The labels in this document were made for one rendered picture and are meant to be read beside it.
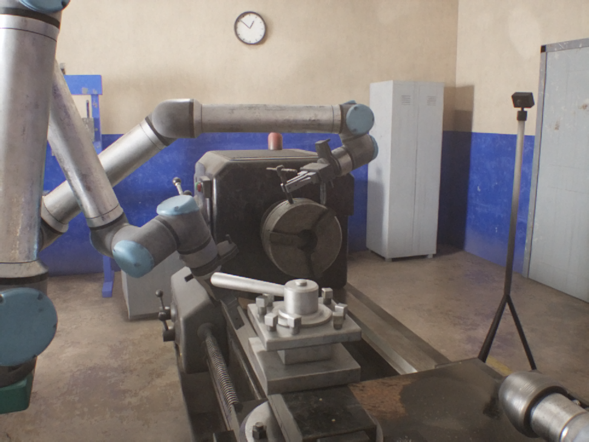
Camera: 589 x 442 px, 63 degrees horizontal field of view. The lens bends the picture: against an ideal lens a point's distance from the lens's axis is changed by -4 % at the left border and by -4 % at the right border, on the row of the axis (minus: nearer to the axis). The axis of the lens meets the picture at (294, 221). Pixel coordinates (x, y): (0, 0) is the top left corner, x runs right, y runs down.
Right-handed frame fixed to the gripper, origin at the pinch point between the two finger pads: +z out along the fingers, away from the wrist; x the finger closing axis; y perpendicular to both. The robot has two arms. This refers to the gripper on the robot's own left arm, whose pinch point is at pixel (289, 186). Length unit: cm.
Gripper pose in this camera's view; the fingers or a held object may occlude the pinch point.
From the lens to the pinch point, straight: 159.6
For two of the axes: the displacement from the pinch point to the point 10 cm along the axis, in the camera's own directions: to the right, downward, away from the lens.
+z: -8.3, 4.3, -3.5
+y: 3.3, 8.9, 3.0
